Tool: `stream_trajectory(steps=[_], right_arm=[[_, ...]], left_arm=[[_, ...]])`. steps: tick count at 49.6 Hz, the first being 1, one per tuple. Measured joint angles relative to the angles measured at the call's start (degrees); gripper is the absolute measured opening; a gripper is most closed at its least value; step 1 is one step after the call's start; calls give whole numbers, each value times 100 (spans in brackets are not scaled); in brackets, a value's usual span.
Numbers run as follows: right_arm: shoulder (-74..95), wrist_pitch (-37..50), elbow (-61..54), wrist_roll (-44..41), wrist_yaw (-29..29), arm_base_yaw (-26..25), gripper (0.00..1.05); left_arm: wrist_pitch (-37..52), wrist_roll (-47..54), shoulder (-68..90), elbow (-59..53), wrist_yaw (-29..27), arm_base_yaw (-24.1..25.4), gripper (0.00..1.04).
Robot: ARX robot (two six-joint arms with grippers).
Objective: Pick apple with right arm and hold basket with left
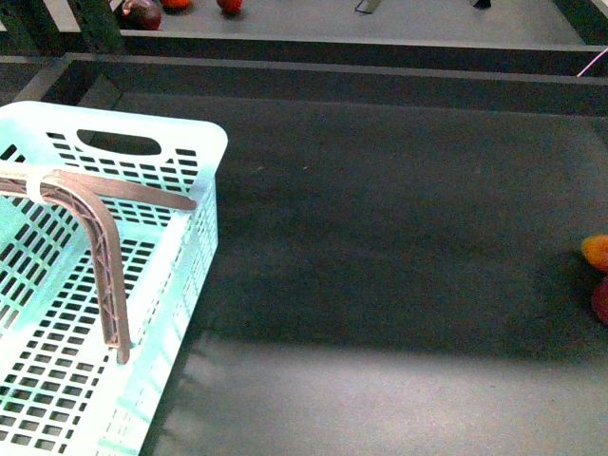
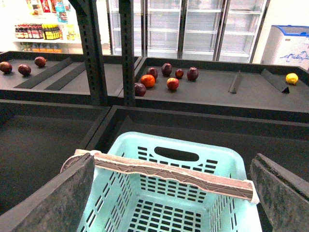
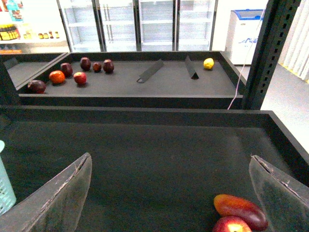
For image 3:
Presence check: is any yellow lemon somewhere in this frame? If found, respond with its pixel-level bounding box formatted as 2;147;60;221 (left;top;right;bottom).
203;58;214;70

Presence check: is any dark purple fruit front left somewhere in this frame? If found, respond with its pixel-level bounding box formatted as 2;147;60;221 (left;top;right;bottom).
27;80;46;94

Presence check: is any white blue chest freezer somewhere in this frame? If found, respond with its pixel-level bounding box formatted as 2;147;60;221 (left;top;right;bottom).
225;9;264;65

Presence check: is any red orange mango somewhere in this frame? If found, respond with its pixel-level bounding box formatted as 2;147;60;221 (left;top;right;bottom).
213;194;268;231

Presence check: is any shelf with bottles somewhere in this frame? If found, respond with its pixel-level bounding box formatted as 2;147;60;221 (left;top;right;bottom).
0;0;70;55

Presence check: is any glass door refrigerator row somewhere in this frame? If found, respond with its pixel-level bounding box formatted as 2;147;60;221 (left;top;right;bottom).
57;0;217;52

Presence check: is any dark red fruit right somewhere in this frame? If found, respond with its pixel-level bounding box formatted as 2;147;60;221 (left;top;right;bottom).
103;59;114;73

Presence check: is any red apple far tray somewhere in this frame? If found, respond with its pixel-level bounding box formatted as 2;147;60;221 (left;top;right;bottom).
73;72;87;85

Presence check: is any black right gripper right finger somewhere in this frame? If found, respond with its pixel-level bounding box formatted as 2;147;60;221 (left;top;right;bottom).
249;155;309;232

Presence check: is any black perforated steel post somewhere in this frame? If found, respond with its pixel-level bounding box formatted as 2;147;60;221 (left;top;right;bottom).
241;0;301;110

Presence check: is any black flat divider strip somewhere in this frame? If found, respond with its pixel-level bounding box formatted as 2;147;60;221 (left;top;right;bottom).
136;59;164;84

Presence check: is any dark red fruit back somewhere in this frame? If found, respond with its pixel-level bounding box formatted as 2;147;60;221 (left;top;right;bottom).
80;57;91;72

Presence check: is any near black display tray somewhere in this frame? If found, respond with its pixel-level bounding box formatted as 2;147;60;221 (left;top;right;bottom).
0;106;309;232

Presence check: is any black triangular divider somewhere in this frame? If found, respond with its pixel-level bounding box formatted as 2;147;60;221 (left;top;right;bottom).
185;56;199;80

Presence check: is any white thin cable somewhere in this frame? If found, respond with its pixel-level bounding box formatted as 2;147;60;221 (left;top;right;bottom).
227;4;266;110

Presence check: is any left black display tray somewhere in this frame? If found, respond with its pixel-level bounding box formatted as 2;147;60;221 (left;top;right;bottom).
1;52;68;90

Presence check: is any black display tray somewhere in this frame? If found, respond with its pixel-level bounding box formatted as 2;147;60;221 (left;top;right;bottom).
1;52;68;90
0;106;309;232
18;51;246;109

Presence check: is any small dark red fruit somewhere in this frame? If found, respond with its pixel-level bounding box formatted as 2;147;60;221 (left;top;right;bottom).
92;62;102;73

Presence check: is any red yellow apple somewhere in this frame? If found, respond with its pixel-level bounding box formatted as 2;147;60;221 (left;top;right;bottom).
212;216;252;232

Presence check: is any light blue plastic basket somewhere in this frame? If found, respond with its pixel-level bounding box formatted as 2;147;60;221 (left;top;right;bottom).
0;140;17;216

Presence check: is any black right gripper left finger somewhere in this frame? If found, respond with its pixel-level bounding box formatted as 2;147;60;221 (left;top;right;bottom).
0;153;92;232

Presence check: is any orange round fruit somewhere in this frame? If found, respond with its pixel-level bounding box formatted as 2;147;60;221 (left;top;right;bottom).
49;70;66;84

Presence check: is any far black display tray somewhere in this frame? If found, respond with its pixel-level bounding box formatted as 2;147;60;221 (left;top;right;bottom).
18;51;246;109

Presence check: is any dark red fruit behind orange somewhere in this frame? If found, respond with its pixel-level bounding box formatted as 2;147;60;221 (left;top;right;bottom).
60;63;73;77

